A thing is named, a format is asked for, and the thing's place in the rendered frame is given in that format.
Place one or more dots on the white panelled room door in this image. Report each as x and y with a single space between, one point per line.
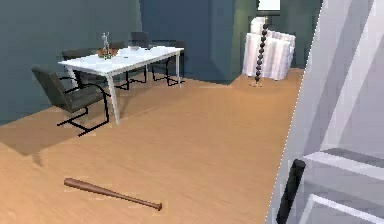
340 126

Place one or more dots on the grey figurine statue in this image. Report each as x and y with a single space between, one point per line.
105 42

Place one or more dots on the dark grey cantilever chair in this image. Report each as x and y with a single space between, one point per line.
80 52
171 63
139 39
71 96

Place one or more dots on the brown wooden baseball bat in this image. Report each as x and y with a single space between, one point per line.
110 193

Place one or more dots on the black beaded floor lamp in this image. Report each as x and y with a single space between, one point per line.
260 53

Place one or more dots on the white bowl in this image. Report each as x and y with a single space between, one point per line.
133 48

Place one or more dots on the red flower centrepiece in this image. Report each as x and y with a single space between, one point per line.
106 52

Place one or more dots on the white dining table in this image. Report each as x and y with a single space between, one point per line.
124 61

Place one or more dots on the white framed window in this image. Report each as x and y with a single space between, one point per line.
268 4

